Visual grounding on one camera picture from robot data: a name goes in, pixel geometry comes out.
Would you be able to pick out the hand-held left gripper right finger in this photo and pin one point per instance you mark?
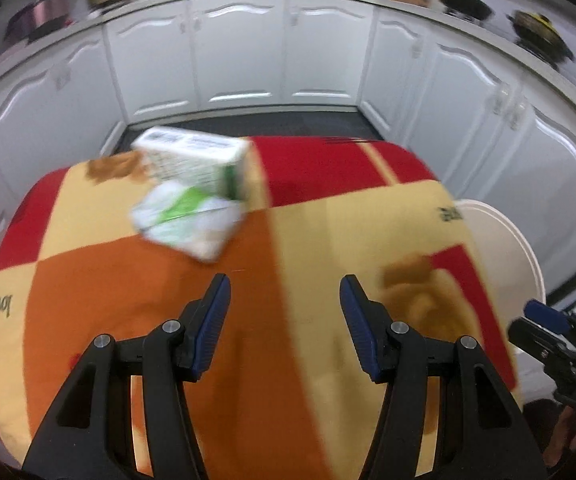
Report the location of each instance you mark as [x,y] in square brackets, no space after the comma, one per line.
[360,330]

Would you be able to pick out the pink cooking pot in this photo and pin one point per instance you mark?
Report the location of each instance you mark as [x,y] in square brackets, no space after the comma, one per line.
[43,12]

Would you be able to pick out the white green tissue packet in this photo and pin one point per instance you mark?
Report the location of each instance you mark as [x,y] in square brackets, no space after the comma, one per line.
[188,225]

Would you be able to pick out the person's right hand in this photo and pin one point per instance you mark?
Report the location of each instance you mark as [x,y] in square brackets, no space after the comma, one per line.
[565,435]

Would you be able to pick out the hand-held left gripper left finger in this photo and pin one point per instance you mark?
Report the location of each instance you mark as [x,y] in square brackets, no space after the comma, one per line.
[210,330]

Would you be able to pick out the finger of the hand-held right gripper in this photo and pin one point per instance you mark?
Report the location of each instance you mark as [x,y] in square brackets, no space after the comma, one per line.
[548,315]
[533,337]

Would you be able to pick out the red orange printed blanket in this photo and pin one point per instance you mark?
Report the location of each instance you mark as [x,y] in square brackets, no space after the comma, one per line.
[293,240]

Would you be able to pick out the row of white cabinet doors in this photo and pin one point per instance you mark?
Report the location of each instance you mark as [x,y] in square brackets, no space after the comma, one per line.
[243,50]

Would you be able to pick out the black pot yellow lid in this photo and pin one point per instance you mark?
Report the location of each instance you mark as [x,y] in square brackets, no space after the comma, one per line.
[538,35]

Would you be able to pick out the cream round waste bin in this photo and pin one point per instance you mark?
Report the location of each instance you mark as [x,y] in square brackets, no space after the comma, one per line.
[503,260]

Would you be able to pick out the white green carton box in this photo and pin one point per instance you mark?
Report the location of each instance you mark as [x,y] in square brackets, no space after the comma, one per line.
[193,155]

